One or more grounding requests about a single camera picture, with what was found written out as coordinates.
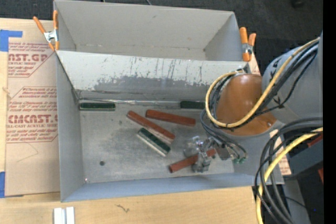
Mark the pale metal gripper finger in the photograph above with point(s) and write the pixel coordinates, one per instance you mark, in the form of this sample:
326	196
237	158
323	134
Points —
193	144
202	164

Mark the red-brown block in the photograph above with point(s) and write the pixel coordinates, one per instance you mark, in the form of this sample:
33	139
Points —
183	164
150	123
170	117

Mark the dark green flat block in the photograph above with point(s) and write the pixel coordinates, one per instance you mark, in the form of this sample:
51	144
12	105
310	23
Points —
97	106
192	105
155	142

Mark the grey metal bin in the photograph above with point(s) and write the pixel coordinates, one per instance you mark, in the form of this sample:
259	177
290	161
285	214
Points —
123	154

